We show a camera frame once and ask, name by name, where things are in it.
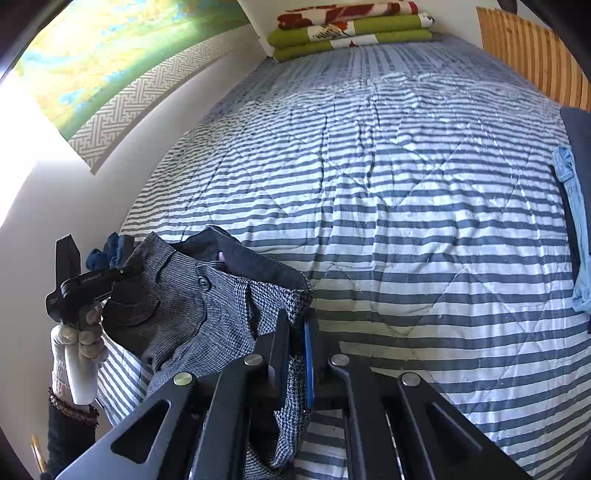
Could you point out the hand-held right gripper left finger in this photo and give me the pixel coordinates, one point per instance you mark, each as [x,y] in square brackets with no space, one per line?
[278,364]

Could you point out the thin wooden stick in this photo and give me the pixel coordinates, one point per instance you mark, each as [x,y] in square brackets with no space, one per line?
[38,454]

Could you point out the striped blue white bedspread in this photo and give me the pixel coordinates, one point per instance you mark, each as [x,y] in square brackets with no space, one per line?
[369,207]

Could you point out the person's left forearm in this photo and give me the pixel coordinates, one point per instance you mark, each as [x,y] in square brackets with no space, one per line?
[69,443]

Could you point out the person's left hand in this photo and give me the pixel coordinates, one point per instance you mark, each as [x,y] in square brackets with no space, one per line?
[94,339]

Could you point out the grey houndstooth pants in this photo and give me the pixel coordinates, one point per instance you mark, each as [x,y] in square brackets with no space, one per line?
[194,314]

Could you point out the dark blue knit cloth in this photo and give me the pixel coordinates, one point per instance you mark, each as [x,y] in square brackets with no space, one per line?
[104,256]

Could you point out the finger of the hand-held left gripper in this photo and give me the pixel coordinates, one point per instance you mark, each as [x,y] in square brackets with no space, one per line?
[123,273]

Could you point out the red floral folded blanket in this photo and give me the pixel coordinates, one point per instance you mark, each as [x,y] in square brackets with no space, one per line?
[341,11]

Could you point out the green yellow wall poster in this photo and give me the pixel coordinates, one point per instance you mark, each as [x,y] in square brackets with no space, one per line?
[106,50]

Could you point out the wooden slatted bed rail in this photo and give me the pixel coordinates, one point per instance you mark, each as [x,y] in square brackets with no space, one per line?
[531,55]

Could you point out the light blue garment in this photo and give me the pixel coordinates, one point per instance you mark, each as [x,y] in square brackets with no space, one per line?
[577,221]

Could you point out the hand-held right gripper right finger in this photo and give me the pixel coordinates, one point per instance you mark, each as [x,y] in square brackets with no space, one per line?
[310,369]

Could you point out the green floral folded blanket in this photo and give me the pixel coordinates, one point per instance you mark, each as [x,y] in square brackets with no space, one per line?
[351,39]

